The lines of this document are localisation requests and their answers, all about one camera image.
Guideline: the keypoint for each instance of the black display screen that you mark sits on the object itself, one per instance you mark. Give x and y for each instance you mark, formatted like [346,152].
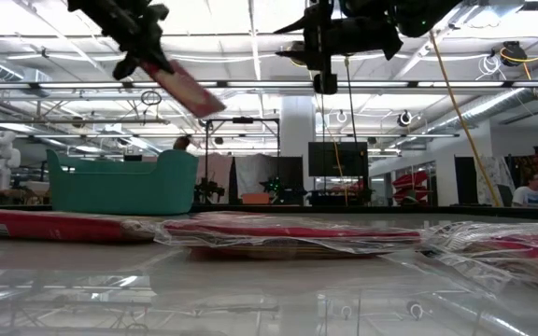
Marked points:
[337,158]

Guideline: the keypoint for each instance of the red popcorn bag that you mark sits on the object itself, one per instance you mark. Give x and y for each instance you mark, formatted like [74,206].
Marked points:
[521,254]
[287,232]
[54,227]
[189,93]

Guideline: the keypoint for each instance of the red storage bins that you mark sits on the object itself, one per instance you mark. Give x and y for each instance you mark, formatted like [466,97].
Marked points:
[411,182]

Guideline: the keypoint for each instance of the person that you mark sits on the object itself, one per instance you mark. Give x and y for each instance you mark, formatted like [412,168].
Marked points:
[530,193]
[181,143]

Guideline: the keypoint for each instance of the orange box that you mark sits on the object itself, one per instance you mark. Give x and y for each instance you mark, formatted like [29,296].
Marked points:
[255,199]

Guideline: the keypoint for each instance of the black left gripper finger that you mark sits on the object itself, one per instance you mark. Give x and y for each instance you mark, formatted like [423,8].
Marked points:
[160,58]
[126,67]

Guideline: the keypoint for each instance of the teal plastic basket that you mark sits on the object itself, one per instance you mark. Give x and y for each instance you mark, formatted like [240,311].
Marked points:
[119,191]

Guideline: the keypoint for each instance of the white hanging cloth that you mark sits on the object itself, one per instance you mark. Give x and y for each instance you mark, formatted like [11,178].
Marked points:
[255,175]

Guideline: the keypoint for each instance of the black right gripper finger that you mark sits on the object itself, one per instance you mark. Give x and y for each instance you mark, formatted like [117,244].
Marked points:
[306,25]
[306,53]

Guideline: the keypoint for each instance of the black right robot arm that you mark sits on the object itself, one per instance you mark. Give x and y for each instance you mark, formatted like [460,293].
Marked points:
[418,16]

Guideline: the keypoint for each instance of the black frame stand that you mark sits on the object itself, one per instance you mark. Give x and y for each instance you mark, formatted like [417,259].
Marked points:
[243,120]

